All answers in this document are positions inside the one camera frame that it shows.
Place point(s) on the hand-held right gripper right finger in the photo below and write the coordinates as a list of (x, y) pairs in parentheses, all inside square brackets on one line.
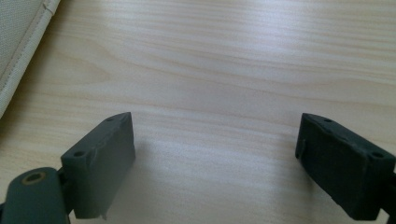
[(345, 168)]

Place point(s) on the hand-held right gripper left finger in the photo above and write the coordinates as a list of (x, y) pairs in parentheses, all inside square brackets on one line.
[(96, 168)]

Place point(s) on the beige fabric storage box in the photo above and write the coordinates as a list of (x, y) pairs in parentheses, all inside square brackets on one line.
[(15, 40)]

